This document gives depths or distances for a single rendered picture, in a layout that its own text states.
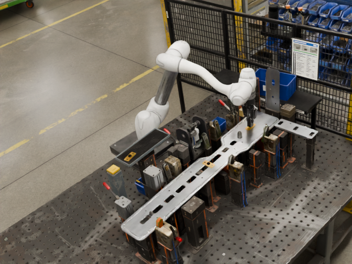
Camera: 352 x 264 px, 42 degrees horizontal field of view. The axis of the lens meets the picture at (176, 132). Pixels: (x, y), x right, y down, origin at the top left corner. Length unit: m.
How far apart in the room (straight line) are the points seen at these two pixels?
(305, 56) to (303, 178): 0.86
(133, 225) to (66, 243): 0.62
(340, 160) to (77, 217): 1.88
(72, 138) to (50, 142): 0.26
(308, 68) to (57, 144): 2.97
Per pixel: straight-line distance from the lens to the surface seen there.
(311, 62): 3.44
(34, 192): 4.78
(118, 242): 3.05
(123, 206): 2.74
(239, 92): 2.87
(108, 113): 5.57
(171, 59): 3.15
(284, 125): 3.28
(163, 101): 3.57
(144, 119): 3.48
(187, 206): 2.70
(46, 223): 3.36
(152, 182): 2.85
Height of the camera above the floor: 2.94
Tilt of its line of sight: 36 degrees down
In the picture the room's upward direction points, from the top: 10 degrees counter-clockwise
